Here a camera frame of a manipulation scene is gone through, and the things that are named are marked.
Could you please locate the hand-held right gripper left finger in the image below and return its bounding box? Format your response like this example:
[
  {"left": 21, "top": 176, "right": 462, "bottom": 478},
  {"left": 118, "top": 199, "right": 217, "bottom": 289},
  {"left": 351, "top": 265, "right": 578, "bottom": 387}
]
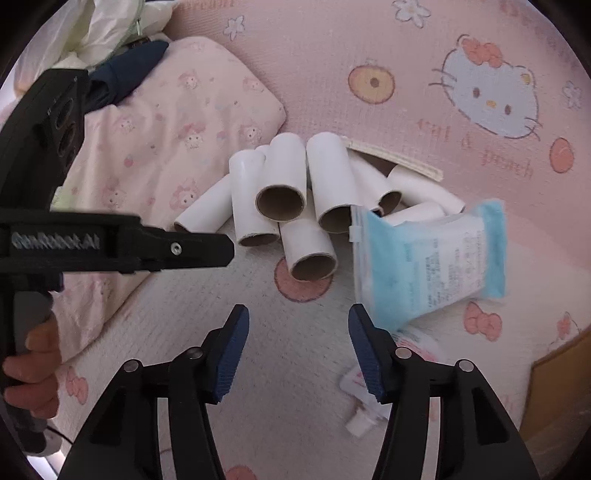
[{"left": 58, "top": 304, "right": 250, "bottom": 480}]

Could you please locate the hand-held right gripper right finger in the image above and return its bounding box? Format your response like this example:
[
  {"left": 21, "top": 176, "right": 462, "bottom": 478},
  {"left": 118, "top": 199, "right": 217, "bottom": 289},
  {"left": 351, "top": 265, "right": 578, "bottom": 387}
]
[{"left": 347, "top": 302, "right": 541, "bottom": 480}]

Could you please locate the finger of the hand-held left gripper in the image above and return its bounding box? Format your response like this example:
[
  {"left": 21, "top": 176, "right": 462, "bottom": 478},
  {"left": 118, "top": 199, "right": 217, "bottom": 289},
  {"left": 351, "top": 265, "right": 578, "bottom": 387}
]
[{"left": 139, "top": 226, "right": 235, "bottom": 273}]

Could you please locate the pile of white paper rolls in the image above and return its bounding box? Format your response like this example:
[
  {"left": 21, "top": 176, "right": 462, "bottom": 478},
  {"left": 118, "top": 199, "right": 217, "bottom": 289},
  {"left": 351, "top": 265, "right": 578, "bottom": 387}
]
[{"left": 173, "top": 131, "right": 465, "bottom": 282}]

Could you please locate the brown cardboard box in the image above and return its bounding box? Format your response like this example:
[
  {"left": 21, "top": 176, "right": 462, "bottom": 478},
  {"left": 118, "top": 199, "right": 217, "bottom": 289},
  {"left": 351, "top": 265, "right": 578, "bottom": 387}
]
[{"left": 526, "top": 323, "right": 591, "bottom": 467}]

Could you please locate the person's left hand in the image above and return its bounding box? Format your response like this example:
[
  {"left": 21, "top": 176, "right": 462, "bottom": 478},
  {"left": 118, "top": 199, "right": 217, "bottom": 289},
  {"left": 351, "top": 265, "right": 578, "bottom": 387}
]
[{"left": 2, "top": 318, "right": 62, "bottom": 420}]

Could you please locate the pink striped sachet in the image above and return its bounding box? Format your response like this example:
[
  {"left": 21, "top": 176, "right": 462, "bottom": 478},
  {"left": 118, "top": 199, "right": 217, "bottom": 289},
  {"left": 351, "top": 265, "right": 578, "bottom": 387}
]
[{"left": 341, "top": 325, "right": 446, "bottom": 402}]

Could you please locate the small white plastic piece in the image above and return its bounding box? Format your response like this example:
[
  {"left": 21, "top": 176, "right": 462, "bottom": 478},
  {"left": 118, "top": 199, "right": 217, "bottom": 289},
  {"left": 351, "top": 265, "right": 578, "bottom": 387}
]
[{"left": 346, "top": 406, "right": 384, "bottom": 437}]

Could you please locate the blue wet wipe packet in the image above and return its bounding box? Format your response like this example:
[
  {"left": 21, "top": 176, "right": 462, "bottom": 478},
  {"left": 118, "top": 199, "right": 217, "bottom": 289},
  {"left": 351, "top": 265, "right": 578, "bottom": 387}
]
[{"left": 351, "top": 198, "right": 507, "bottom": 332}]

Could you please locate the pink printed pillow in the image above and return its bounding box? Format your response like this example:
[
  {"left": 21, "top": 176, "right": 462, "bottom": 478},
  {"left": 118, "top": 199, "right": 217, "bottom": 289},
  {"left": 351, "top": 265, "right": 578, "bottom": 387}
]
[{"left": 0, "top": 37, "right": 287, "bottom": 365}]

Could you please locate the navy blue cloth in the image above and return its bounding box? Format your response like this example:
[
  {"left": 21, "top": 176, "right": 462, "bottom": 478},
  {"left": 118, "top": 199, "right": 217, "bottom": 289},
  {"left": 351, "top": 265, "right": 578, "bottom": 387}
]
[{"left": 85, "top": 41, "right": 169, "bottom": 112}]

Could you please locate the pink cartoon printed blanket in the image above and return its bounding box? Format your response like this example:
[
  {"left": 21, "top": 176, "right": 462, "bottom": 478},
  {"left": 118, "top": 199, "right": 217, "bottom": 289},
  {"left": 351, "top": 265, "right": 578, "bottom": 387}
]
[{"left": 46, "top": 0, "right": 591, "bottom": 480}]

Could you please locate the flat white cardboard strip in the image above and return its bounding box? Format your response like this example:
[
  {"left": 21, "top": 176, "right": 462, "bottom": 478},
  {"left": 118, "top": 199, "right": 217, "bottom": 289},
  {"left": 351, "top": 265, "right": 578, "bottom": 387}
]
[{"left": 344, "top": 138, "right": 444, "bottom": 183}]

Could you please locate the white crumpled garment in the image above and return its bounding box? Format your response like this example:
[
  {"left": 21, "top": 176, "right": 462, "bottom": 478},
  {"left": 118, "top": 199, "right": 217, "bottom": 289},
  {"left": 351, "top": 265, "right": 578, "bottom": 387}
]
[{"left": 14, "top": 0, "right": 178, "bottom": 93}]

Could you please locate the black cable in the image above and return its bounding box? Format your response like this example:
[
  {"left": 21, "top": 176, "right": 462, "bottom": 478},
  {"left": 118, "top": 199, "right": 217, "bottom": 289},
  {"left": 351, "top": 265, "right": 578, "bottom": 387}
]
[{"left": 44, "top": 427, "right": 75, "bottom": 448}]

